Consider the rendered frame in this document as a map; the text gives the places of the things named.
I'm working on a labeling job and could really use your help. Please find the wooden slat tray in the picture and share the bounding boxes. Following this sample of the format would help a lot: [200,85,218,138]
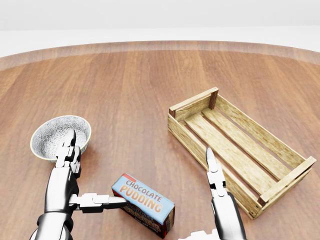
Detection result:
[167,86,317,220]

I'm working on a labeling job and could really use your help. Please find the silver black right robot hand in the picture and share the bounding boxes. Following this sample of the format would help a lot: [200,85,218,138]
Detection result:
[177,146,248,240]

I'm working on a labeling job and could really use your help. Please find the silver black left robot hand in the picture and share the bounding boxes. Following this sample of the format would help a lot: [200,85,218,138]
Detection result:
[43,128,128,215]

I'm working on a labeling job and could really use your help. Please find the chocolate pudding box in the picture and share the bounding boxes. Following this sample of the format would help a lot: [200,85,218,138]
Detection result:
[111,172,176,239]

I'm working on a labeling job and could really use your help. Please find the patterned grey white bowl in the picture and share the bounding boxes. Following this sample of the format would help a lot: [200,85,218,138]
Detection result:
[29,114,92,164]

